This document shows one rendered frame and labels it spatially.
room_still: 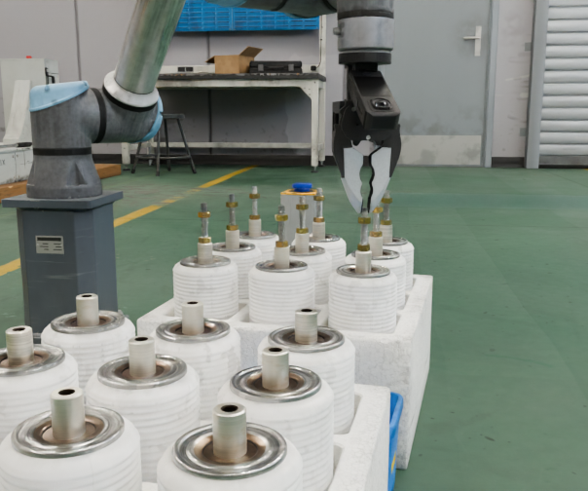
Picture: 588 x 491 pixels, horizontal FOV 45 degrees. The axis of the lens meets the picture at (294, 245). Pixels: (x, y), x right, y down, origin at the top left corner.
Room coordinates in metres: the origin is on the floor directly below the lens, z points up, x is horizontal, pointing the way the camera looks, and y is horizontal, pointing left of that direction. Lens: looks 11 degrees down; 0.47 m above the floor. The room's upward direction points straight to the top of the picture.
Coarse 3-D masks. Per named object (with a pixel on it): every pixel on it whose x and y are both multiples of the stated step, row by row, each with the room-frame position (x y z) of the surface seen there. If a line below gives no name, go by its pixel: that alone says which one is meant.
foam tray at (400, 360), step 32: (416, 288) 1.14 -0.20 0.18; (160, 320) 0.96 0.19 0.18; (320, 320) 0.96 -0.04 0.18; (416, 320) 0.96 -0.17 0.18; (256, 352) 0.92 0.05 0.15; (384, 352) 0.87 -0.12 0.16; (416, 352) 0.94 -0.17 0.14; (384, 384) 0.87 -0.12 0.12; (416, 384) 0.96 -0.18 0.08; (416, 416) 0.98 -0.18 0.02
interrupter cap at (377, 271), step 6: (348, 264) 0.99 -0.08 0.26; (354, 264) 0.99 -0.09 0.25; (372, 264) 0.99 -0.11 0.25; (336, 270) 0.95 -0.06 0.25; (342, 270) 0.96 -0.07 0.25; (348, 270) 0.96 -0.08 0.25; (354, 270) 0.97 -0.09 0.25; (372, 270) 0.97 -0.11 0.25; (378, 270) 0.96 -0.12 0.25; (384, 270) 0.96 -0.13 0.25; (348, 276) 0.93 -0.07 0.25; (354, 276) 0.92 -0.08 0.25; (360, 276) 0.92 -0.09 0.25; (366, 276) 0.92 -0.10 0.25; (372, 276) 0.92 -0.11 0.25; (378, 276) 0.92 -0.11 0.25; (384, 276) 0.93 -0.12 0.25
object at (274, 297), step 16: (256, 272) 0.96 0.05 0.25; (304, 272) 0.96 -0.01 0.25; (256, 288) 0.96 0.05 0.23; (272, 288) 0.94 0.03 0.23; (288, 288) 0.94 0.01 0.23; (304, 288) 0.95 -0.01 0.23; (256, 304) 0.96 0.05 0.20; (272, 304) 0.94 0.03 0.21; (288, 304) 0.94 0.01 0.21; (304, 304) 0.95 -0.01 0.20; (256, 320) 0.96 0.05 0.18; (272, 320) 0.94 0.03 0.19; (288, 320) 0.94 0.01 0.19
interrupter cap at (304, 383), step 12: (240, 372) 0.56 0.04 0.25; (252, 372) 0.56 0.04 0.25; (300, 372) 0.56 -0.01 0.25; (312, 372) 0.56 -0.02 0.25; (240, 384) 0.54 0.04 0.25; (252, 384) 0.54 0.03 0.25; (300, 384) 0.54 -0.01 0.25; (312, 384) 0.54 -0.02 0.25; (240, 396) 0.52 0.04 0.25; (252, 396) 0.51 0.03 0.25; (264, 396) 0.52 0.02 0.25; (276, 396) 0.52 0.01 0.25; (288, 396) 0.51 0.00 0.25; (300, 396) 0.51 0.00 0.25
